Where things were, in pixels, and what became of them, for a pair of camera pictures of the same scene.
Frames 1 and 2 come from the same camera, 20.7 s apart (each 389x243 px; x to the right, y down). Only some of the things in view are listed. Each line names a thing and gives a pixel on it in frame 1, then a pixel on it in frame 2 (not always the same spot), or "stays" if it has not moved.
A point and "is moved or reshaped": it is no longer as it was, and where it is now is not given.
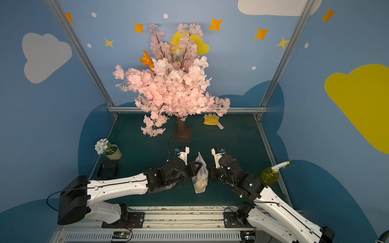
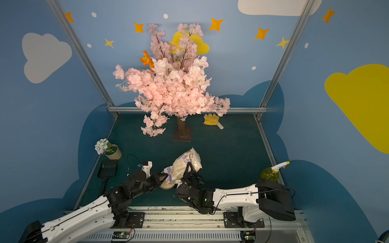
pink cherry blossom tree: (177, 83) stays
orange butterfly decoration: (146, 60) stays
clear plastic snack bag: (200, 181) is moved or reshaped
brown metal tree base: (182, 132) stays
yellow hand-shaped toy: (212, 120) stays
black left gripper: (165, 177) to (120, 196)
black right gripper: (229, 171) to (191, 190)
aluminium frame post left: (73, 35) stays
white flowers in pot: (111, 151) stays
